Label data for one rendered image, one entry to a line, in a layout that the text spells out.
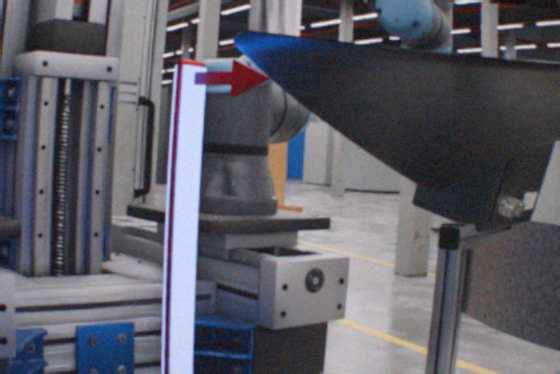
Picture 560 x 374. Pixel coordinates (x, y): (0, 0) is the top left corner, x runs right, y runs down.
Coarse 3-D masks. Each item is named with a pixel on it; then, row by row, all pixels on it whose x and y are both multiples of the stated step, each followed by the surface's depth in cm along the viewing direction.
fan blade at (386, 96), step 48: (240, 48) 39; (288, 48) 37; (336, 48) 36; (384, 48) 34; (336, 96) 43; (384, 96) 42; (432, 96) 41; (480, 96) 40; (528, 96) 39; (384, 144) 49; (432, 144) 48; (480, 144) 47; (528, 144) 47
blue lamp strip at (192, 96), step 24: (192, 72) 50; (192, 96) 50; (192, 120) 51; (192, 144) 51; (192, 168) 51; (192, 192) 51; (192, 216) 51; (192, 240) 52; (192, 264) 52; (192, 288) 52; (192, 312) 52; (192, 336) 52; (192, 360) 52
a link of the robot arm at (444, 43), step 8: (432, 0) 116; (440, 0) 116; (448, 0) 117; (440, 8) 116; (448, 8) 117; (448, 16) 117; (448, 24) 116; (440, 32) 112; (448, 32) 116; (440, 40) 115; (448, 40) 117; (408, 48) 118; (416, 48) 117; (424, 48) 115; (432, 48) 116; (440, 48) 116; (448, 48) 117
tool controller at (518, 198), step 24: (552, 144) 115; (504, 168) 98; (528, 168) 106; (432, 192) 102; (456, 192) 100; (480, 192) 98; (504, 192) 100; (528, 192) 111; (456, 216) 100; (480, 216) 98; (504, 216) 105; (528, 216) 118
